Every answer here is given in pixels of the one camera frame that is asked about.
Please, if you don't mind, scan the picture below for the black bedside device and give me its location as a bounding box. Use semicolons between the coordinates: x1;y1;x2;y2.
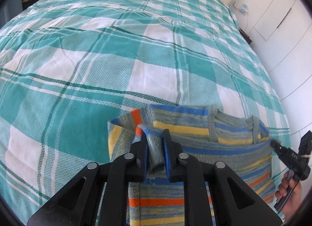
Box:
238;28;252;45

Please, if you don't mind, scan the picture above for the teal white plaid bedspread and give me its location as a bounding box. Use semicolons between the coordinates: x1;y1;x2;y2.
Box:
1;0;290;223

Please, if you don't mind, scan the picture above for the person's right hand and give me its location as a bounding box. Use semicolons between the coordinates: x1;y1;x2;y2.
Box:
275;178;303;221

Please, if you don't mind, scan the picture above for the wall power socket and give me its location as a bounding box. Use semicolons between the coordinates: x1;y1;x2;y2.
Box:
233;1;248;15

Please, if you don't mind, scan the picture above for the striped knit sweater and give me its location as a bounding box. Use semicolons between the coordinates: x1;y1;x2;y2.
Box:
107;104;275;225

